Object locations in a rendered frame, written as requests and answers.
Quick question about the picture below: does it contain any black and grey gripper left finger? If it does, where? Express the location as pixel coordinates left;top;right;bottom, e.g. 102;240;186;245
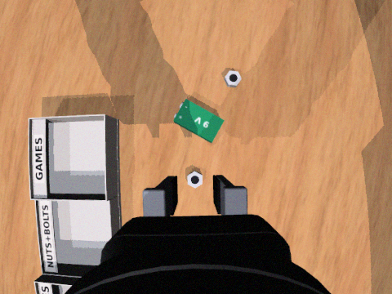
142;176;178;216

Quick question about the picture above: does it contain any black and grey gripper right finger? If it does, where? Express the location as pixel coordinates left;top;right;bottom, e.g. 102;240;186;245
213;175;247;215

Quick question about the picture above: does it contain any green nine-volt battery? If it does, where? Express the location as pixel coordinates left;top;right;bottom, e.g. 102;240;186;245
173;99;224;143

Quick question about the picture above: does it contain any silver hex nut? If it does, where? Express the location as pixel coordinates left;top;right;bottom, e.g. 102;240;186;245
224;71;241;87
188;171;203;188

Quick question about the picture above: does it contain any grey three-compartment sorting tray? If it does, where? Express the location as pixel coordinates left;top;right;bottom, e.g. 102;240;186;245
28;114;122;294

